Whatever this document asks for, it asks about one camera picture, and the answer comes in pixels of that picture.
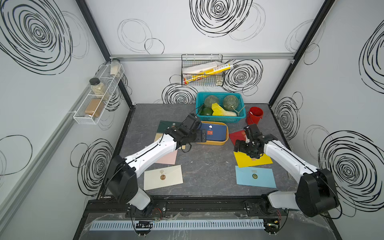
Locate right green melon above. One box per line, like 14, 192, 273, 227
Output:
223, 95, 240, 111

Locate left green melon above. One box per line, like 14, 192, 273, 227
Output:
204, 95, 220, 109

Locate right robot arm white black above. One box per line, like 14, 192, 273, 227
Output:
234, 124, 341, 217

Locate black wire wall basket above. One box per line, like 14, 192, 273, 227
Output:
181, 54, 224, 87

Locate jar with black lid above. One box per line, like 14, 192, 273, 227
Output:
89, 78, 107, 99

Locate navy blue envelope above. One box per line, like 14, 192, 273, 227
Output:
201, 123, 227, 142

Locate tan kraft envelope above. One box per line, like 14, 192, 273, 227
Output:
154, 133, 164, 142

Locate red envelope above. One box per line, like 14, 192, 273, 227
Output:
229, 130, 247, 146

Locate pink envelope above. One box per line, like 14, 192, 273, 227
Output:
156, 150, 178, 165

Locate red cup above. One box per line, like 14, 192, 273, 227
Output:
246, 107, 264, 125

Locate green pepper toy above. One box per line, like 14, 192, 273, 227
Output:
199, 108, 213, 116

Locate teal plastic basket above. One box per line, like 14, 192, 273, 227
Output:
196, 92, 246, 123

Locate dark green envelope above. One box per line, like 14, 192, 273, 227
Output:
157, 121, 182, 133

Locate yellow envelope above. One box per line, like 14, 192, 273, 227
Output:
234, 152, 273, 168

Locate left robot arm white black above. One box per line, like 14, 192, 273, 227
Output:
102, 114, 207, 216

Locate light blue envelope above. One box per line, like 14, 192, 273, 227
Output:
235, 166, 277, 189

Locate green melon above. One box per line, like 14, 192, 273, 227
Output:
223, 95, 240, 111
204, 95, 220, 109

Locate clear jar far shelf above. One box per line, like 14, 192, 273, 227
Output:
110, 58, 121, 76

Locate yellow white box in basket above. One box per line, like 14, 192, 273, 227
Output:
182, 61, 233, 86

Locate white wire wall shelf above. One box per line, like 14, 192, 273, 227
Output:
73, 59, 125, 125

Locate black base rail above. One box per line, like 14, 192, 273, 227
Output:
83, 195, 295, 219

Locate white slotted cable duct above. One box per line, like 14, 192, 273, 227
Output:
90, 219, 265, 231

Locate yellow plastic storage box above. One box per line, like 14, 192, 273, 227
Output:
201, 121, 229, 146

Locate yellow cabbage toy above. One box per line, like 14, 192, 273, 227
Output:
212, 103, 237, 117

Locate cream white envelope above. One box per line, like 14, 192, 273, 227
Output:
144, 165, 184, 191

